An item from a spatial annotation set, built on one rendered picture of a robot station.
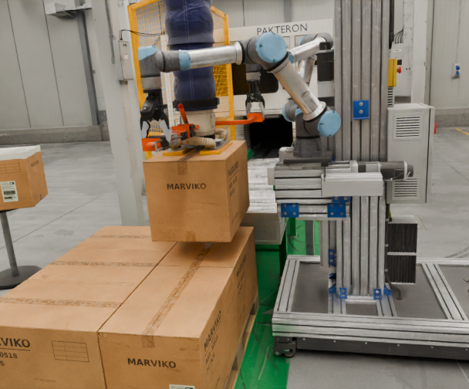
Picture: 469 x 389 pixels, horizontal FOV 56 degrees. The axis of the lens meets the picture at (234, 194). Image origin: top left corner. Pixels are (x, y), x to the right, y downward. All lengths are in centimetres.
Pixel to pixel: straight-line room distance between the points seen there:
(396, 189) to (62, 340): 165
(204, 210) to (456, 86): 1016
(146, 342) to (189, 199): 70
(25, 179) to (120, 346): 197
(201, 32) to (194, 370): 149
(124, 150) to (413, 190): 230
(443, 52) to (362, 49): 949
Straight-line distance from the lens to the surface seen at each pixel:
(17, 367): 209
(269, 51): 183
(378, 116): 229
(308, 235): 334
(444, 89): 1175
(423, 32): 549
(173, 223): 213
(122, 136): 368
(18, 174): 348
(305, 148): 210
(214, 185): 202
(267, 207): 305
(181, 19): 220
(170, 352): 170
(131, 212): 381
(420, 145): 228
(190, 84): 219
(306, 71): 276
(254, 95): 247
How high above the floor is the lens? 141
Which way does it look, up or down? 15 degrees down
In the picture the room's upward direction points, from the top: 4 degrees counter-clockwise
